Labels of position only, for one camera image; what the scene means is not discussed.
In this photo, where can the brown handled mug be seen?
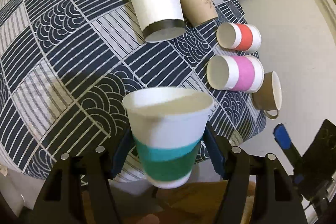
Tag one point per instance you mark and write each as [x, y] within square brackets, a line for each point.
[269, 97]

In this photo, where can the green banded paper cup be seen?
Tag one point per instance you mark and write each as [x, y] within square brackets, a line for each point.
[167, 124]

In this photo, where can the brown kraft paper cup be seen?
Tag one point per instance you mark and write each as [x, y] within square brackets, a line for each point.
[198, 12]

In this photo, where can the red banded paper cup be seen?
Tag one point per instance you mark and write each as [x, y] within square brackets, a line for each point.
[239, 37]

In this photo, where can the navy patterned tablecloth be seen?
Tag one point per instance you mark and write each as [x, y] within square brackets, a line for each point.
[67, 64]

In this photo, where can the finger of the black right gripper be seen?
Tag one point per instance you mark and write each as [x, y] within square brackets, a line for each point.
[282, 138]

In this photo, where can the black banded white paper cup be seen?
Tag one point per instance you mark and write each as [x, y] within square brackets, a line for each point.
[159, 20]

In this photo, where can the pink banded paper cup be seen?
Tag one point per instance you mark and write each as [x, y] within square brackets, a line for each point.
[235, 73]

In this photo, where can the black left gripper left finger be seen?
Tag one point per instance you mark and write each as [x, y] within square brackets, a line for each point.
[60, 199]

